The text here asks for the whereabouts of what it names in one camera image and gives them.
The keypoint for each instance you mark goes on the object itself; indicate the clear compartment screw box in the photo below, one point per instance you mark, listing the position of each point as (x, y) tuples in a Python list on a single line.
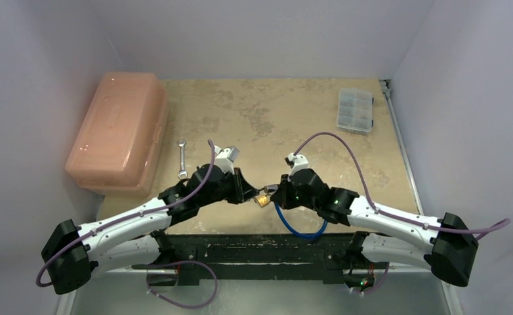
[(355, 110)]

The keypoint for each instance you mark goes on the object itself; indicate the pink translucent plastic toolbox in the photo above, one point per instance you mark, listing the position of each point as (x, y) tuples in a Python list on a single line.
[(118, 145)]

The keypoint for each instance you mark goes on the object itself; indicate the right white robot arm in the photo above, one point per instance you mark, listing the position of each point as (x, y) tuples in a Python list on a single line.
[(442, 245)]

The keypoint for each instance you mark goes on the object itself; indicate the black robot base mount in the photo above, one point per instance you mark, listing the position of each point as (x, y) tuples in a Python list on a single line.
[(332, 258)]

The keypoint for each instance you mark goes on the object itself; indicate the blue cable lock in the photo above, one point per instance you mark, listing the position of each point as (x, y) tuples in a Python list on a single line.
[(299, 221)]

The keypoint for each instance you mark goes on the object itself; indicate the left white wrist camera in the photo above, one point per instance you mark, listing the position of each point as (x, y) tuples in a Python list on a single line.
[(225, 157)]

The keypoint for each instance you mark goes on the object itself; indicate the brass padlock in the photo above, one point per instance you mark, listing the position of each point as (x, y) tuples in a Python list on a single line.
[(262, 200)]

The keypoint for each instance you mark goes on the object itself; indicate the silver open-end wrench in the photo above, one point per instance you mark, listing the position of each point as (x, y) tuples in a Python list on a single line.
[(182, 172)]

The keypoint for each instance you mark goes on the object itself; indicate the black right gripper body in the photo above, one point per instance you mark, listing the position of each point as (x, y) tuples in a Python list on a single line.
[(284, 189)]

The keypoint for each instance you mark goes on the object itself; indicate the aluminium frame rail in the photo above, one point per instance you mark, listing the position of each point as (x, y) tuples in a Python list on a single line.
[(449, 292)]

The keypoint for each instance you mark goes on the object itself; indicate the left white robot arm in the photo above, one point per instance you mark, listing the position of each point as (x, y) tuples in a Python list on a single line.
[(72, 253)]

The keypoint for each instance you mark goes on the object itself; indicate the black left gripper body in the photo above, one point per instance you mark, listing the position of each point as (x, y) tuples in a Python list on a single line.
[(225, 191)]

